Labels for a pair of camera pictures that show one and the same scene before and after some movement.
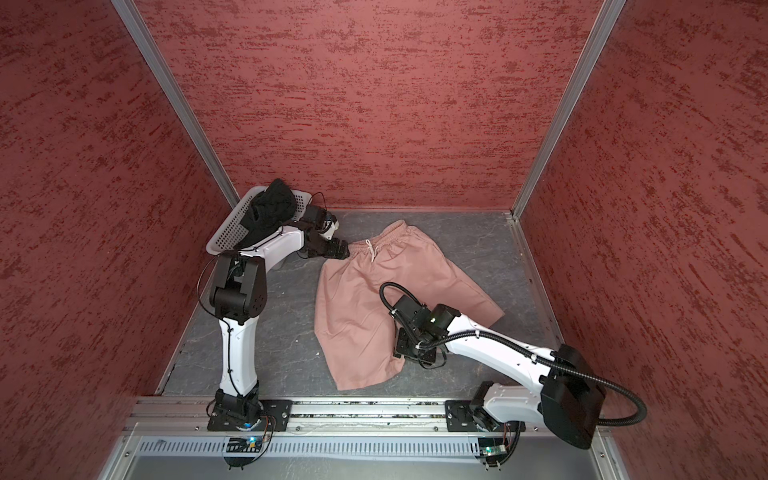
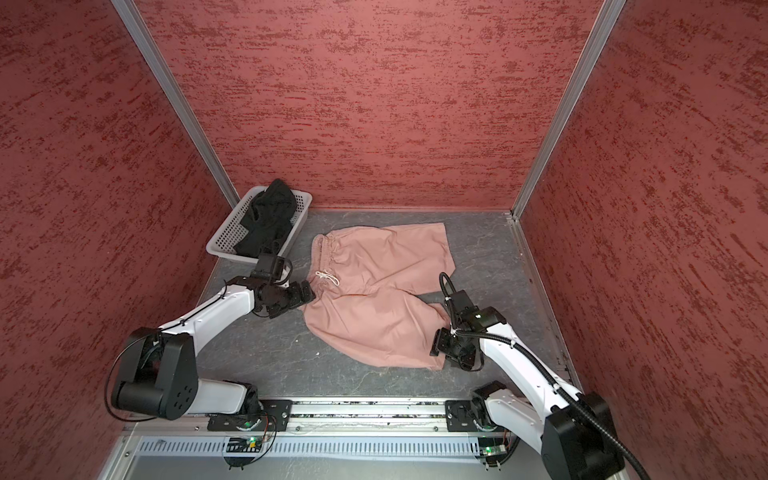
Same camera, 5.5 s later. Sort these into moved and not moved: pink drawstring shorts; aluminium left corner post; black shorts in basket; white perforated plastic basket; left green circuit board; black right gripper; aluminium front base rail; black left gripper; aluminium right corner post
Moved: black left gripper; pink drawstring shorts; black right gripper
Not moved: white perforated plastic basket; aluminium right corner post; left green circuit board; black shorts in basket; aluminium front base rail; aluminium left corner post
